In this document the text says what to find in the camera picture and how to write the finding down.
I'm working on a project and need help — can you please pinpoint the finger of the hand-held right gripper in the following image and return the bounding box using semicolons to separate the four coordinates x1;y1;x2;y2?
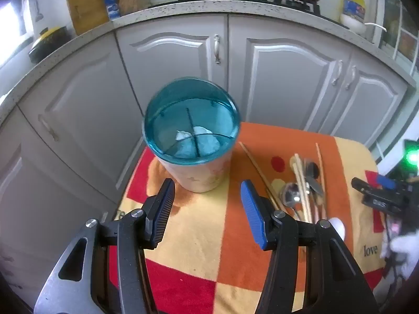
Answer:
376;174;413;193
352;177;406;210

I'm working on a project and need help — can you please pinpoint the teal rimmed utensil holder cup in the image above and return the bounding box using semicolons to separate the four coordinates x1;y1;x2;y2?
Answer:
142;77;242;193

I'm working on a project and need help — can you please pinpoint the white bowl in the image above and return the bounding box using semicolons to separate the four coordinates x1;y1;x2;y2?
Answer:
340;13;366;36

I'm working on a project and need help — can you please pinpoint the wooden cutting board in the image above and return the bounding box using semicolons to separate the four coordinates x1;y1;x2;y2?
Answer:
66;0;122;36

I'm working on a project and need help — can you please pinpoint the metal fork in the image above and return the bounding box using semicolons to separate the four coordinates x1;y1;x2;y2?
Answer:
306;178;328;220

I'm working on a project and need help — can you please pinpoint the white ceramic spoon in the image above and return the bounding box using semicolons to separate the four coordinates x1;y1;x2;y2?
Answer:
329;217;347;241

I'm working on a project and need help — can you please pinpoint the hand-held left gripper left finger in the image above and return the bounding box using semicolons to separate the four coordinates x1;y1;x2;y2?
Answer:
33;178;177;314

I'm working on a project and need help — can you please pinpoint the brown wooden chopstick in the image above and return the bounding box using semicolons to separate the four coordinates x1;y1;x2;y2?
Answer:
315;143;327;220
239;141;290;216

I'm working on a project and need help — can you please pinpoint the yellow lidded black casserole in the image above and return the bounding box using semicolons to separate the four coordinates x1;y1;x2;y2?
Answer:
28;26;71;64

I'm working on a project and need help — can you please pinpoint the white cabinet door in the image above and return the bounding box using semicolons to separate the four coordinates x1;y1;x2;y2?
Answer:
308;50;410;148
115;15;230;144
0;105;131;305
228;15;353;133
18;31;146;197

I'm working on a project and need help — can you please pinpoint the glass door cabinet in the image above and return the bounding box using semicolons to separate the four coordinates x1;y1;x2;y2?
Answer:
381;0;419;72

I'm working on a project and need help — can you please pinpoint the yellow cooking oil bottle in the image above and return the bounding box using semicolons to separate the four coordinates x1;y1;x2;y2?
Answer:
340;0;366;23

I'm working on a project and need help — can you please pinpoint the blue and white packet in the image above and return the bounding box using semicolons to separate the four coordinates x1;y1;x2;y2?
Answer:
103;0;121;21

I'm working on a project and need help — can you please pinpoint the person's right hand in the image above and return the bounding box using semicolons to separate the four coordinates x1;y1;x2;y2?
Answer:
381;232;419;282

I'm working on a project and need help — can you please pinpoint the metal spoon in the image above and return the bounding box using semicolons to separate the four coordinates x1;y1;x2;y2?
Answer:
281;182;305;222

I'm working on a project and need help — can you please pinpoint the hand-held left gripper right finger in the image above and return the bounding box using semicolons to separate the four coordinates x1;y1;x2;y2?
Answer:
240;180;380;314

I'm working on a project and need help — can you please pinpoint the speckled kitchen countertop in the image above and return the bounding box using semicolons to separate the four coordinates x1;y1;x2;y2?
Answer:
0;0;419;128

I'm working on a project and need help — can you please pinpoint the orange yellow red checked towel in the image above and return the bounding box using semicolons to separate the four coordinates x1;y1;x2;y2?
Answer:
109;122;387;314

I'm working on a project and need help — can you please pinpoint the kitchen window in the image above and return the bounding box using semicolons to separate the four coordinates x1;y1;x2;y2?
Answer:
0;0;25;40

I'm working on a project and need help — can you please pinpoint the crumpled white paper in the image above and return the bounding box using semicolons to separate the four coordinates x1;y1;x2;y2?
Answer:
175;126;221;158

